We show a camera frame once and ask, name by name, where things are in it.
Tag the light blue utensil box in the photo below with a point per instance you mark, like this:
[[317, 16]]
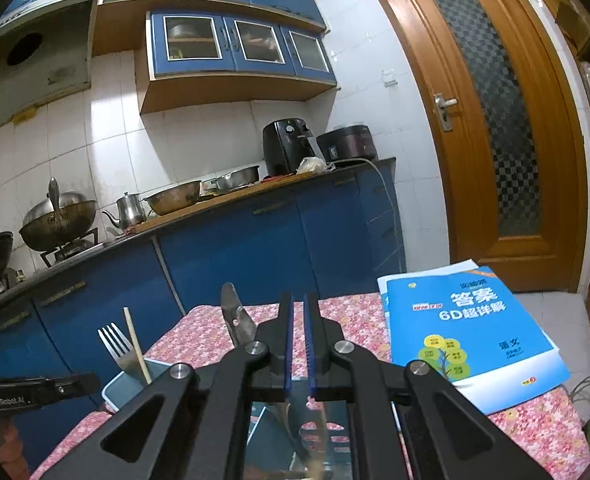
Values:
[[125, 392]]

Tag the glass-front wall cabinet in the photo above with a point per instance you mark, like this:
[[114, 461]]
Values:
[[200, 72]]

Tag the steel colander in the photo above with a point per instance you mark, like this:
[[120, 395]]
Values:
[[172, 202]]

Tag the small white plastic bag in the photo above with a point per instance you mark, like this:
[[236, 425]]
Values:
[[311, 165]]

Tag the pink floral tablecloth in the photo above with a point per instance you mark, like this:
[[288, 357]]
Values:
[[365, 320]]

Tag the blue base cabinets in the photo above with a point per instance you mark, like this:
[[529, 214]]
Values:
[[235, 260]]

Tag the gas stove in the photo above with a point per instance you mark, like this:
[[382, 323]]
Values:
[[75, 250]]

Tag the range hood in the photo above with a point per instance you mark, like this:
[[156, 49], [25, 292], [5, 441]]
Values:
[[50, 70]]

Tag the steel fork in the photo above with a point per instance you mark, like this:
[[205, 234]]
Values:
[[115, 345]]

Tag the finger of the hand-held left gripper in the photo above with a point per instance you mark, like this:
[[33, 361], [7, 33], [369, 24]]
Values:
[[77, 384]]

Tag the dark rice cooker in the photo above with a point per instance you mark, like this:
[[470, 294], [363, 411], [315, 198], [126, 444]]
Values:
[[350, 145]]

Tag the steel ladle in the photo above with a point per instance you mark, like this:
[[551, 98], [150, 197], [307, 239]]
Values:
[[54, 192]]

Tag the wooden chopstick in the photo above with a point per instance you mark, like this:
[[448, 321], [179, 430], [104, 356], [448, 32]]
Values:
[[134, 345]]

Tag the steel basin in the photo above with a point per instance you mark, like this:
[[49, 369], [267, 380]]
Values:
[[235, 180]]

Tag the wooden door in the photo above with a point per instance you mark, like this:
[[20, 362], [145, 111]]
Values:
[[425, 60]]

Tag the steel wok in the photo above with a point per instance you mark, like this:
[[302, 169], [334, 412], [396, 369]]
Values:
[[57, 230]]

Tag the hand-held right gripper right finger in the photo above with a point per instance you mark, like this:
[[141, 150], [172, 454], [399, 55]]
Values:
[[311, 350]]

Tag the steel kettle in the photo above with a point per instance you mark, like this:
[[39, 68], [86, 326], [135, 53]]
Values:
[[130, 212]]

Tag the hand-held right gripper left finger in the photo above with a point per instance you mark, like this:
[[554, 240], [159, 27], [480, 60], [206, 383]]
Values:
[[288, 350]]

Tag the white wall switch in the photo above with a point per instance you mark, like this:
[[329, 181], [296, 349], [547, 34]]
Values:
[[389, 77]]

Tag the black air fryer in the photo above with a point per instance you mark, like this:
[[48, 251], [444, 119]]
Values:
[[287, 150]]

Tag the blue workbook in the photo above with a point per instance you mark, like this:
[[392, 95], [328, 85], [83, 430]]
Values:
[[475, 330]]

